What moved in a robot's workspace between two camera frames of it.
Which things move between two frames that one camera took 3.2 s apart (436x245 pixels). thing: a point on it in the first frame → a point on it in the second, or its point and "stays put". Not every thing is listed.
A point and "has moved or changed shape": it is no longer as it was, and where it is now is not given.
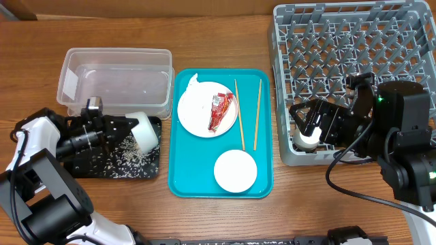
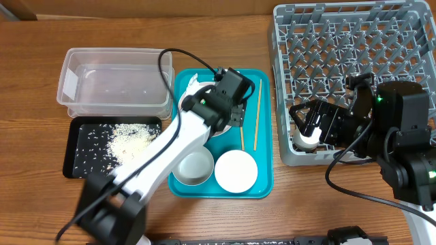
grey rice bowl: x=144 y=133 → x=195 y=169
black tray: x=121 y=158 stays put
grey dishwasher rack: x=315 y=46 stays put
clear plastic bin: x=125 y=80 stays put
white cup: x=307 y=143 stays put
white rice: x=123 y=159 has moved or changed shape
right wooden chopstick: x=257 y=116 stays put
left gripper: x=107 y=128 → x=238 y=115
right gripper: x=331 y=116 stays put
